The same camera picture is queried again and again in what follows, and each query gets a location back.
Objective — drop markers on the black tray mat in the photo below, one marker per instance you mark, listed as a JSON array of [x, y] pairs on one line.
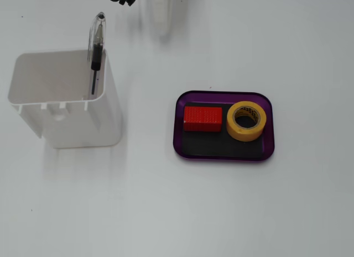
[[215, 146]]

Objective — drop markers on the purple metal tray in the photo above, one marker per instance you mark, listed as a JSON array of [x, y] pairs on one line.
[[177, 130]]

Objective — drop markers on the red textured block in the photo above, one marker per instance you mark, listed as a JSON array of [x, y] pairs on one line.
[[202, 116]]

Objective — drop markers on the white plastic pen holder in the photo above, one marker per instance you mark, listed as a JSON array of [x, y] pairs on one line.
[[83, 124]]

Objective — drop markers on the white fixed gripper finger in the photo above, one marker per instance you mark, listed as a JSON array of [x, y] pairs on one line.
[[161, 13]]

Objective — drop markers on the yellow tape roll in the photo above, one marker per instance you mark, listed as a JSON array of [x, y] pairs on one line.
[[243, 134]]

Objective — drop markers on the clear black ballpoint pen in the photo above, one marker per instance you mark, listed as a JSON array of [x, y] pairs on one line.
[[96, 55]]

